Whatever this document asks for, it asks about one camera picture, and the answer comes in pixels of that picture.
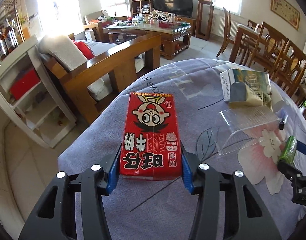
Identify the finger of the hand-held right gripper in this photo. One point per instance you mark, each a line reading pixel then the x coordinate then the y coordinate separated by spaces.
pixel 289 168
pixel 302 148

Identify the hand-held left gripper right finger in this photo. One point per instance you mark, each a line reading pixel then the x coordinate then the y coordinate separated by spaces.
pixel 187 176

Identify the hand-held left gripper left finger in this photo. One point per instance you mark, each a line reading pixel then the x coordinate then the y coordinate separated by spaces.
pixel 113 173

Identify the green gum pack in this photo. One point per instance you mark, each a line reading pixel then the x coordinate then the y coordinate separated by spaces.
pixel 289 150

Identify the red milk carton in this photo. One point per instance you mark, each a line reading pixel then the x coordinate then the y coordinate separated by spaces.
pixel 150 135

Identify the clear ridged plastic tray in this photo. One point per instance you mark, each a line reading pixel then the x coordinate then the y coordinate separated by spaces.
pixel 247 130

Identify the white teal drink carton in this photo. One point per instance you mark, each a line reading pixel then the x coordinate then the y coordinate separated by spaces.
pixel 242 85

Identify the small dark blue object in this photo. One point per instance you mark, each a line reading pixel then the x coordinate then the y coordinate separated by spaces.
pixel 283 125

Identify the purple floral tablecloth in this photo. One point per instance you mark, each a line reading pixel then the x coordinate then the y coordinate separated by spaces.
pixel 153 205

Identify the wooden dining chair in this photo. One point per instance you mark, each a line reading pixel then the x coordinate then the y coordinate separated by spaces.
pixel 292 55
pixel 227 22
pixel 270 35

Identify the wooden sofa with white cushions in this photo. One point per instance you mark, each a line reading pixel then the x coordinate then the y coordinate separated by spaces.
pixel 110 62

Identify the red box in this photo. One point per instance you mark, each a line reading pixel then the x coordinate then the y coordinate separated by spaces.
pixel 24 82

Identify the red cushion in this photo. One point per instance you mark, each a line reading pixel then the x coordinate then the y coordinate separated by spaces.
pixel 84 48

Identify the wooden dining table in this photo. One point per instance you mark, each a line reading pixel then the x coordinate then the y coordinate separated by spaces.
pixel 242 30

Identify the large framed floral picture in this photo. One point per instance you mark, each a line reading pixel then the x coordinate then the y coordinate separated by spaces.
pixel 285 10

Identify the wooden coffee table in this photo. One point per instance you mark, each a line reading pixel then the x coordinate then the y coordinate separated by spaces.
pixel 172 37

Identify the white radiator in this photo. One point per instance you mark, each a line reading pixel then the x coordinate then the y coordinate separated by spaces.
pixel 222 25

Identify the white shelf unit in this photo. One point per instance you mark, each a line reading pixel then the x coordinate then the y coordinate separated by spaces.
pixel 18 55

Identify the wooden television stand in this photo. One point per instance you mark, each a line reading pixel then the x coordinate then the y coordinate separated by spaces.
pixel 190 21

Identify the wooden armchair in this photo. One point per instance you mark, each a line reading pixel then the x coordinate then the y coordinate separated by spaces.
pixel 93 17

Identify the pile of household clutter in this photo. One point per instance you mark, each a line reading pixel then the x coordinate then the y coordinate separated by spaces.
pixel 155 20

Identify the dark glass bottle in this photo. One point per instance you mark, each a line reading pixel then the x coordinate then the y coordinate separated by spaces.
pixel 2 45
pixel 10 37

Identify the tall wooden stand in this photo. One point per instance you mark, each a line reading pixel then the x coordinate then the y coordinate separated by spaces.
pixel 204 5

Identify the black television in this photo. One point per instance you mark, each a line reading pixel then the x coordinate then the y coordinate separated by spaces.
pixel 172 3

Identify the large balcony window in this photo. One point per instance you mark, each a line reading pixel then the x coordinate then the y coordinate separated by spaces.
pixel 58 5

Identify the yellow flowers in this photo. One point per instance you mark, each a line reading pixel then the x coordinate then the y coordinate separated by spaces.
pixel 22 17

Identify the white lattice cabinet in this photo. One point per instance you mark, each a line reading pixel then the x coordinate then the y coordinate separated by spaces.
pixel 10 2

